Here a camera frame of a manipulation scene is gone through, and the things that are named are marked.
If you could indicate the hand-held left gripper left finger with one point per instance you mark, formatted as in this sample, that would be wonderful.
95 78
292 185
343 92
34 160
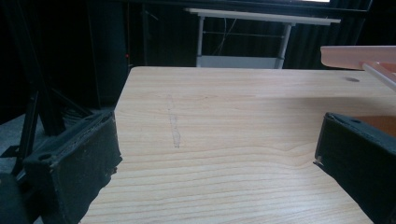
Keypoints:
77 161

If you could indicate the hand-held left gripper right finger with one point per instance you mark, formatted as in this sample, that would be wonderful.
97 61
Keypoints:
358 158

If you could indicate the black metal stand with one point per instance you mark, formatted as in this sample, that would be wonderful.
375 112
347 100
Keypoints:
34 102

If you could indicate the pink plastic rack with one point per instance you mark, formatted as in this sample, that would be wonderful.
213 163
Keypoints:
358 57

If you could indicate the black curtain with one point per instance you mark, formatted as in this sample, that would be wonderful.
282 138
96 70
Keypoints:
174 34

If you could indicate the white standing desk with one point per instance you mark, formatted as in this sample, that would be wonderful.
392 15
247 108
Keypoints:
249 37

